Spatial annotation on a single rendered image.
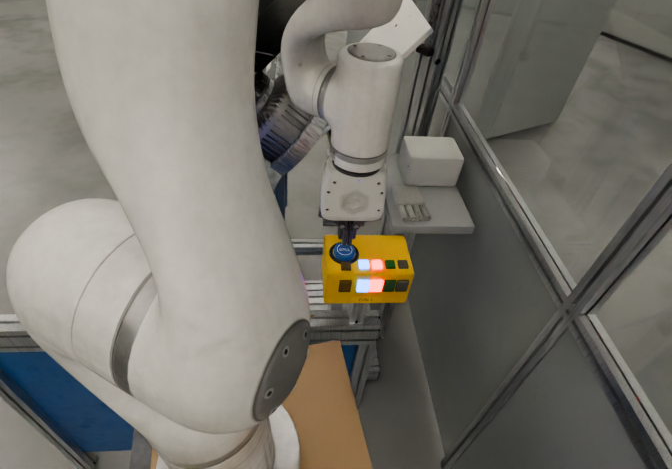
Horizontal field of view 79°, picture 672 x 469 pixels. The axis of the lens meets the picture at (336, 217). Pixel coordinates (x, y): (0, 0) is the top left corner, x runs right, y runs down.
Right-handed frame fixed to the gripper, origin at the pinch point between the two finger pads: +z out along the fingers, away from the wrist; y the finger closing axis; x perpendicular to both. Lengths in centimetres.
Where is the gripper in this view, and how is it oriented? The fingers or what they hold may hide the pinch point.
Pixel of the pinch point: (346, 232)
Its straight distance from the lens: 71.6
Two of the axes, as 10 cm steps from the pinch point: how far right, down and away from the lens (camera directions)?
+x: -0.7, -6.8, 7.3
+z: -0.8, 7.4, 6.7
